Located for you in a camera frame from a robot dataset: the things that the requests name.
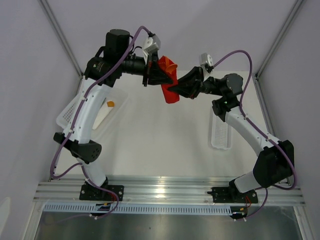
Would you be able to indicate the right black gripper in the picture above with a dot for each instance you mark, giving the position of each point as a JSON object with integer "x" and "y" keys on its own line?
{"x": 190, "y": 85}

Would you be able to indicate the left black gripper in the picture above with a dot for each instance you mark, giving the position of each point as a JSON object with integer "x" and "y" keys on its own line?
{"x": 155, "y": 76}

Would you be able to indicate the orange plastic spoon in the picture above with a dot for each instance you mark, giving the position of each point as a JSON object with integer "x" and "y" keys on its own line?
{"x": 171, "y": 68}

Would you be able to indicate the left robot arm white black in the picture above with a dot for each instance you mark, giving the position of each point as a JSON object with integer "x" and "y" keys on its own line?
{"x": 122, "y": 53}

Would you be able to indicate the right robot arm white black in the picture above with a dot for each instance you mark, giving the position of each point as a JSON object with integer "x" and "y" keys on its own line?
{"x": 275, "y": 158}

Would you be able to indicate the large white plastic basket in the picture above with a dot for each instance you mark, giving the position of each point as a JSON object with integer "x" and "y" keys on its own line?
{"x": 108, "y": 115}

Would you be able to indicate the small white perforated tray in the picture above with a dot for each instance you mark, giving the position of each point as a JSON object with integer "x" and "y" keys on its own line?
{"x": 221, "y": 134}

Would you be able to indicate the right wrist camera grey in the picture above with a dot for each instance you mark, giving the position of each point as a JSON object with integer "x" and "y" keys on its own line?
{"x": 206, "y": 61}

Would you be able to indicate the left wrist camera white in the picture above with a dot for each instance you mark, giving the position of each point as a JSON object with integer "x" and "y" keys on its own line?
{"x": 151, "y": 45}

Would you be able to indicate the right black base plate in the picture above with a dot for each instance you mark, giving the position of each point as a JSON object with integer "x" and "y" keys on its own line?
{"x": 232, "y": 195}

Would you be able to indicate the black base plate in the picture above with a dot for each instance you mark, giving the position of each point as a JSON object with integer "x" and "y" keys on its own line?
{"x": 90, "y": 193}
{"x": 232, "y": 195}

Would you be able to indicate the left aluminium frame post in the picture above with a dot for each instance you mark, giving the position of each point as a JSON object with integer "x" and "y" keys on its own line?
{"x": 60, "y": 35}

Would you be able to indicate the aluminium frame post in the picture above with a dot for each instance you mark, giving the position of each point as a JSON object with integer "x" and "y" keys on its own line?
{"x": 280, "y": 36}
{"x": 60, "y": 35}

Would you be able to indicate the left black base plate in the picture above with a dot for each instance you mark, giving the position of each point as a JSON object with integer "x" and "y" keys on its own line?
{"x": 90, "y": 193}

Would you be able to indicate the right aluminium frame post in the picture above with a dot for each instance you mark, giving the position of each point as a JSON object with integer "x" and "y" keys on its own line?
{"x": 280, "y": 36}

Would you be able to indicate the aluminium mounting rail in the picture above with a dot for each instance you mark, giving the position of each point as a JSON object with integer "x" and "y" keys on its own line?
{"x": 161, "y": 190}

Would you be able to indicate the white slotted cable duct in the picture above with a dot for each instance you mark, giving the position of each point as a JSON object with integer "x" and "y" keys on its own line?
{"x": 123, "y": 208}

